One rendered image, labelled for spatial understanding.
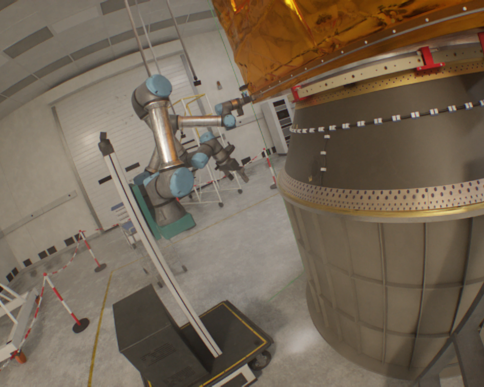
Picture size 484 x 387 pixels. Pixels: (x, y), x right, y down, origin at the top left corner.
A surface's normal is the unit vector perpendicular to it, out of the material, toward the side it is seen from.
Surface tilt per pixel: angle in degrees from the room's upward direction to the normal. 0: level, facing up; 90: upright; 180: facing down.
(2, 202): 90
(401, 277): 90
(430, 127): 62
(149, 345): 90
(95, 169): 90
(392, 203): 43
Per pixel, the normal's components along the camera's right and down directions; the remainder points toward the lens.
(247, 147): 0.36, 0.15
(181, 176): 0.80, 0.02
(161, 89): 0.75, -0.24
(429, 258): -0.56, 0.42
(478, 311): -0.29, 0.42
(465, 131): -0.52, -0.07
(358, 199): -0.76, -0.36
